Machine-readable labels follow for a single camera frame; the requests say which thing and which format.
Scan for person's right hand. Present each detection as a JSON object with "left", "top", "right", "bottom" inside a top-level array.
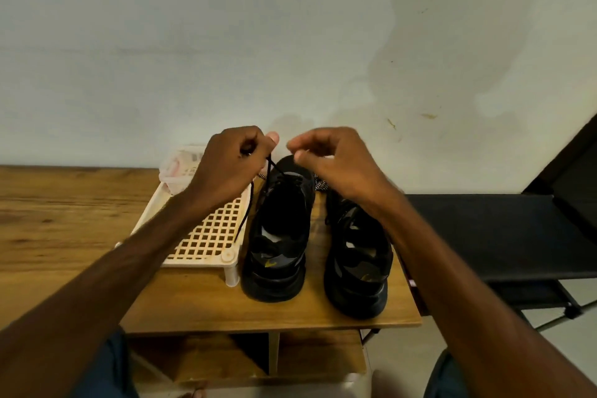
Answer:
[{"left": 286, "top": 127, "right": 407, "bottom": 221}]

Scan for person's left hand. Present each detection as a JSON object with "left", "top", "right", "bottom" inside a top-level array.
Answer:
[{"left": 182, "top": 126, "right": 280, "bottom": 217}]

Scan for black shoe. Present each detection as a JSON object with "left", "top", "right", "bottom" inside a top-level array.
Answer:
[
  {"left": 323, "top": 188, "right": 395, "bottom": 322},
  {"left": 241, "top": 155, "right": 317, "bottom": 303}
]

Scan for person's right forearm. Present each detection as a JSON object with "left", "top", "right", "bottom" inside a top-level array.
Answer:
[{"left": 382, "top": 195, "right": 597, "bottom": 398}]

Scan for person's left forearm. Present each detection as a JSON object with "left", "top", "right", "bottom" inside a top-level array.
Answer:
[{"left": 0, "top": 192, "right": 220, "bottom": 398}]

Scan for person's blue shorts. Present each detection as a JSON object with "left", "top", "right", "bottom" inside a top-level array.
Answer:
[{"left": 70, "top": 326, "right": 472, "bottom": 398}]

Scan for small white plastic basket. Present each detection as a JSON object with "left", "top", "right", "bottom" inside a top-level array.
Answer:
[{"left": 159, "top": 144, "right": 206, "bottom": 197}]

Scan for large white plastic tray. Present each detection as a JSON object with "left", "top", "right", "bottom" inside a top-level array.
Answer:
[{"left": 114, "top": 144, "right": 253, "bottom": 288}]

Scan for black shoe rack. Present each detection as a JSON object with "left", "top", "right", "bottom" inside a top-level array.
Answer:
[{"left": 401, "top": 192, "right": 597, "bottom": 333}]

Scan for low wooden table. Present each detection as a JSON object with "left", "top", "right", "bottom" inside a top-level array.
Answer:
[{"left": 0, "top": 165, "right": 423, "bottom": 385}]

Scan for dark door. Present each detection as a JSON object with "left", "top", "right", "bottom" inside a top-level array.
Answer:
[{"left": 522, "top": 113, "right": 597, "bottom": 226}]

